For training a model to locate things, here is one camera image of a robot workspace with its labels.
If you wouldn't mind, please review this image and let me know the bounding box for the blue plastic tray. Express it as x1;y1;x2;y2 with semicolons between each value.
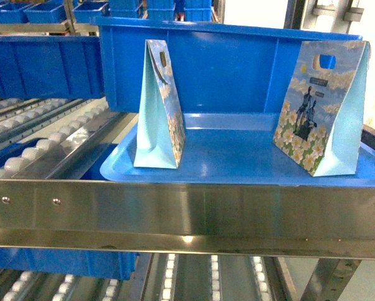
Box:
100;114;375;187

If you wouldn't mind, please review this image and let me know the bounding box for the large blue crate behind tray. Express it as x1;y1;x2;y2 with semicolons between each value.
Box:
92;17;352;114

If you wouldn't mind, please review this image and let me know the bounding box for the blue crate left shelf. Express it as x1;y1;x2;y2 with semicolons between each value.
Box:
0;36;104;99

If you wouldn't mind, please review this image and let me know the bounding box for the flower gift bag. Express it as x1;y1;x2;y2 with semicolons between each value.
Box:
273;40;370;177
134;40;186;169

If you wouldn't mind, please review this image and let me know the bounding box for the steel shelf front rail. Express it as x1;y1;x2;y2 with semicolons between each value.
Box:
0;179;375;260

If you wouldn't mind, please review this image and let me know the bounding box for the blue crate lower left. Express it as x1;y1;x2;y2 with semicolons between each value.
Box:
0;248;139;280

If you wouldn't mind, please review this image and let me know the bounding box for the white roller track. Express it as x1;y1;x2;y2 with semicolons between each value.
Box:
0;101;108;179

